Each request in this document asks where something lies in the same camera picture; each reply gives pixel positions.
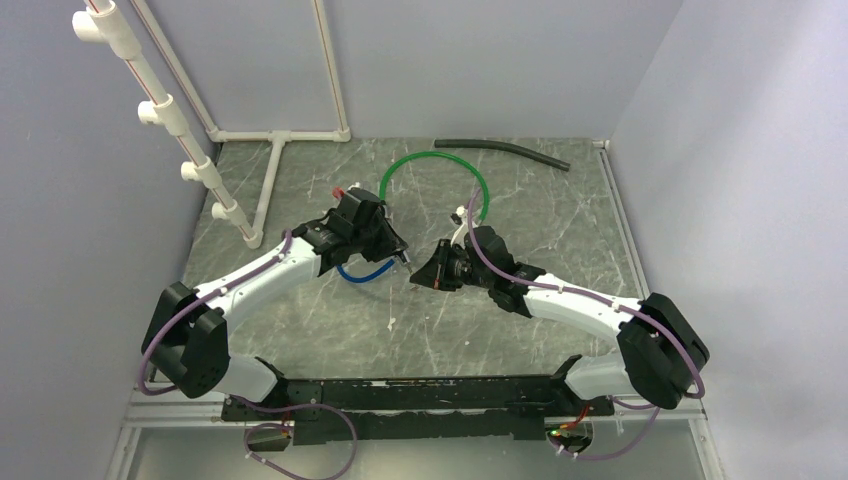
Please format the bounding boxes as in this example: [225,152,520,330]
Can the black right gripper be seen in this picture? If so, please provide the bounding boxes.
[411,239,494,292]

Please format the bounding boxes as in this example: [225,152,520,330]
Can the blue cable lock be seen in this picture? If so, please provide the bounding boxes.
[335,256,404,284]

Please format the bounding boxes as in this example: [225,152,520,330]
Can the green cable lock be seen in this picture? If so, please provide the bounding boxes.
[378,150,492,223]

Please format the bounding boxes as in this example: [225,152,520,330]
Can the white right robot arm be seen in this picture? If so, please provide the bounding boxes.
[410,226,710,415]

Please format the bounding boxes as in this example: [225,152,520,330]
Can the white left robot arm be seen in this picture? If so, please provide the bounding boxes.
[137,188,408,420]

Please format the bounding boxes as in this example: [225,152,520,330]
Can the black foam tube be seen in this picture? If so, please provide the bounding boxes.
[433,139,571,172]

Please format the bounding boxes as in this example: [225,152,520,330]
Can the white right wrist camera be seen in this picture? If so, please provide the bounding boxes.
[450,205,474,247]

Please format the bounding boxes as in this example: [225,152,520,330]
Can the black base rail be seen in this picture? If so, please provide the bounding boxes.
[221,374,614,446]

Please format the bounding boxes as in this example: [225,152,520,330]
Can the aluminium extrusion frame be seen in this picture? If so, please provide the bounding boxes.
[141,175,710,463]

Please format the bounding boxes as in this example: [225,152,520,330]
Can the white PVC pipe frame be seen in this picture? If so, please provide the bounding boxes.
[72,1,352,249]

